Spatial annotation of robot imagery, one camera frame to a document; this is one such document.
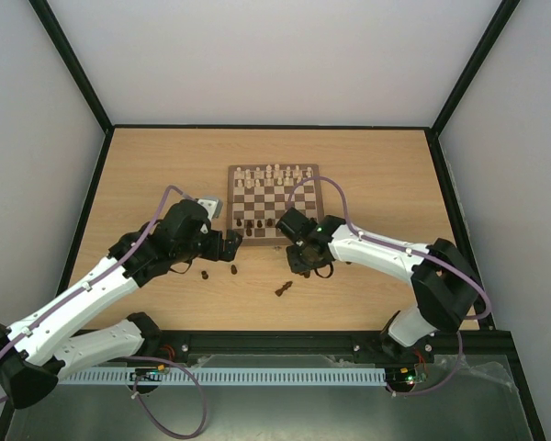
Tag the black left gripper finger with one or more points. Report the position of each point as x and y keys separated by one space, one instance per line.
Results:
x=233 y=238
x=229 y=254

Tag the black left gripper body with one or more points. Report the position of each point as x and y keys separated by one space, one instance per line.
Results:
x=213 y=252

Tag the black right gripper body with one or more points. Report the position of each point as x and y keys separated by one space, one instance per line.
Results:
x=297 y=261

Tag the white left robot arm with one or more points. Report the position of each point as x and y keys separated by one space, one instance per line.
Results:
x=43 y=348

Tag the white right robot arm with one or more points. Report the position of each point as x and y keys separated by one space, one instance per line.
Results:
x=443 y=282

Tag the wooden chess board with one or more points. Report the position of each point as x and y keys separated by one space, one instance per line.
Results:
x=264 y=203

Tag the dark fallen king piece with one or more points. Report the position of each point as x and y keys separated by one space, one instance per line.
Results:
x=279 y=292

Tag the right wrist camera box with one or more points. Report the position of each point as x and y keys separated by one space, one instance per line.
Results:
x=295 y=225

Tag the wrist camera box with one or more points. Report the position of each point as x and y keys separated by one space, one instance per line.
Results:
x=295 y=225
x=212 y=205

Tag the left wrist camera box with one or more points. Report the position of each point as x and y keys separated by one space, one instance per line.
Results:
x=212 y=205

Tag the grey slotted cable duct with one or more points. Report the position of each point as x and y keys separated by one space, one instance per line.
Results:
x=231 y=376

